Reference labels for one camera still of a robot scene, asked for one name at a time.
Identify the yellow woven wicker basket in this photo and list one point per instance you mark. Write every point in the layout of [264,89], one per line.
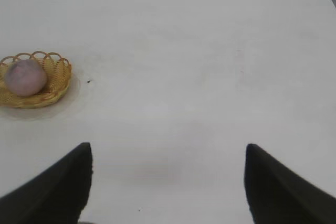
[58,82]

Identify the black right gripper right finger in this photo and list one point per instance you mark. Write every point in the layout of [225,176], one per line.
[278,195]

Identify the pink peach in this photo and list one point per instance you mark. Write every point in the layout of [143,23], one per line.
[26,78]

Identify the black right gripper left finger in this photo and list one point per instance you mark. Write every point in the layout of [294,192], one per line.
[52,195]

